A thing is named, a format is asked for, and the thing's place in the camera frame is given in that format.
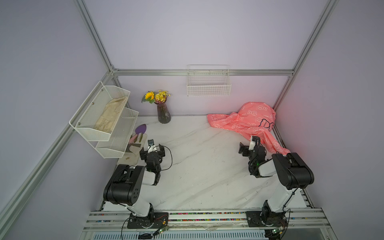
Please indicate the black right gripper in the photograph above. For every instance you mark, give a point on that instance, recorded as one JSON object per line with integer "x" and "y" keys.
{"x": 245, "y": 149}

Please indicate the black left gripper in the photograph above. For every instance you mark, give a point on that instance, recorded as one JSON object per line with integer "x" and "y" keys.
{"x": 143, "y": 155}

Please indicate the pink printed hooded jacket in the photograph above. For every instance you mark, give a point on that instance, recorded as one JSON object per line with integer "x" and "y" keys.
{"x": 253, "y": 119}

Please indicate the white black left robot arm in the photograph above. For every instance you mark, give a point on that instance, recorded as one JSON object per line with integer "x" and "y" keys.
{"x": 125, "y": 184}

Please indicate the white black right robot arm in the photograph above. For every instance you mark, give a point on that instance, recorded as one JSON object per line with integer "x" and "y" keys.
{"x": 293, "y": 173}

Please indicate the dark glass vase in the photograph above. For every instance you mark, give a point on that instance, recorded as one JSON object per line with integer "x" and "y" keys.
{"x": 164, "y": 116}

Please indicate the yellow flower bouquet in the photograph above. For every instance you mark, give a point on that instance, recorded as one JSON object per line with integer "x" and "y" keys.
{"x": 159, "y": 97}

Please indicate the beige cloth in shelf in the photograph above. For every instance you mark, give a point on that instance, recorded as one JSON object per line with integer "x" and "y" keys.
{"x": 110, "y": 115}

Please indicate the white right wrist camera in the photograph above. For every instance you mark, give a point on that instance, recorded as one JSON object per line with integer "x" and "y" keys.
{"x": 254, "y": 143}

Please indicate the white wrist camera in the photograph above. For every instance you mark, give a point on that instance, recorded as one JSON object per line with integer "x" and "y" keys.
{"x": 151, "y": 146}
{"x": 254, "y": 143}

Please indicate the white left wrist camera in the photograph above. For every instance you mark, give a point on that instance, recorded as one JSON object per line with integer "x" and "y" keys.
{"x": 151, "y": 146}

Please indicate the pink handled garden tool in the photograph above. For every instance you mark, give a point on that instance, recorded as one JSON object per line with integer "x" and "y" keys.
{"x": 133, "y": 139}

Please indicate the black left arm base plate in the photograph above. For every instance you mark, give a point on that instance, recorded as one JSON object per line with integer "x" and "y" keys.
{"x": 152, "y": 221}

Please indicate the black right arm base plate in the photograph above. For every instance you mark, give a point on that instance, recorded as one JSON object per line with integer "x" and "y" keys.
{"x": 267, "y": 219}

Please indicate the white two-tier wire shelf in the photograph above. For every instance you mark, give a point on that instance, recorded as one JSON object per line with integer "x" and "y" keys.
{"x": 109, "y": 146}

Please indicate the aluminium front rail frame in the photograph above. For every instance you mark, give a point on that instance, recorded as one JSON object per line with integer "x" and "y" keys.
{"x": 297, "y": 224}

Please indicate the white wire wall basket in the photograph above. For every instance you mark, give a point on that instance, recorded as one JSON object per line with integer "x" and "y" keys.
{"x": 208, "y": 80}

